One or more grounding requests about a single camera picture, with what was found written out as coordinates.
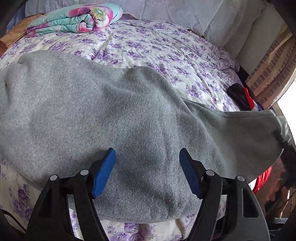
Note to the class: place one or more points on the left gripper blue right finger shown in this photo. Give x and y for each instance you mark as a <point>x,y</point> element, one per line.
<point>229,209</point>

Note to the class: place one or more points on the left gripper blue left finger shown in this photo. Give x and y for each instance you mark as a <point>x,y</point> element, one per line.
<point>50,219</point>

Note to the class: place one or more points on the grey fleece pants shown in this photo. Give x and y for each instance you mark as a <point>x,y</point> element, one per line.
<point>60,113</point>

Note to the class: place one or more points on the black dark garment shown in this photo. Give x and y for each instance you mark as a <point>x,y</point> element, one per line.
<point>237,94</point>

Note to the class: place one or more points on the purple floral bed sheet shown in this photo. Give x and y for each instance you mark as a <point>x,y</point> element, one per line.
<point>194,67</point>

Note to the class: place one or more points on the brown checkered curtain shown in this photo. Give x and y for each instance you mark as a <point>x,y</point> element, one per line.
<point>273,73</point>

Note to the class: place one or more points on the white lace headboard cover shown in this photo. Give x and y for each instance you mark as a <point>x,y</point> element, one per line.
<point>225,23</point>

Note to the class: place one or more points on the orange brown blanket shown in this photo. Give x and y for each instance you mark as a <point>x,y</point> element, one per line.
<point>16,33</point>

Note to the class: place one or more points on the folded teal floral quilt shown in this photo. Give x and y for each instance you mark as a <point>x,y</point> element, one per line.
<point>81,18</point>

